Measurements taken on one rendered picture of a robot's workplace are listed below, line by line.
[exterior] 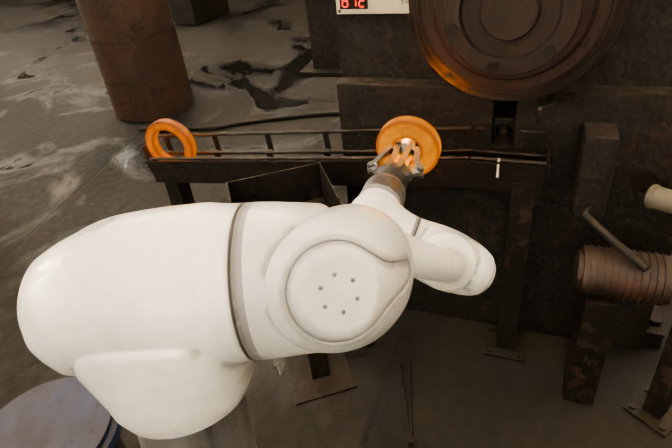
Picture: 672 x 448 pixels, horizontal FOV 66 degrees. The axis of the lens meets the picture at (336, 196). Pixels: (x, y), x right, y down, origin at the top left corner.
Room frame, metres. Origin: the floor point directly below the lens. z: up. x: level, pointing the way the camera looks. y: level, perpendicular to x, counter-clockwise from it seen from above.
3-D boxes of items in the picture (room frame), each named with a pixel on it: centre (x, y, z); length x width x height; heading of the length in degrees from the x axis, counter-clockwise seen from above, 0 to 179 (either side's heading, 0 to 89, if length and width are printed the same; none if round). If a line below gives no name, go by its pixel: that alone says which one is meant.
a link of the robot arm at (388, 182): (0.88, -0.09, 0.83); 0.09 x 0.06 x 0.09; 67
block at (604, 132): (1.13, -0.67, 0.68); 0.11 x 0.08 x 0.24; 157
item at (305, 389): (1.14, 0.14, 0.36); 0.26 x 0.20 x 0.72; 102
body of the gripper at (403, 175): (0.95, -0.12, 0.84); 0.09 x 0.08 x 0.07; 157
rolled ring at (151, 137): (1.64, 0.55, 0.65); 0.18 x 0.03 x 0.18; 70
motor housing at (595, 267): (0.96, -0.70, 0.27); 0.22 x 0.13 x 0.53; 67
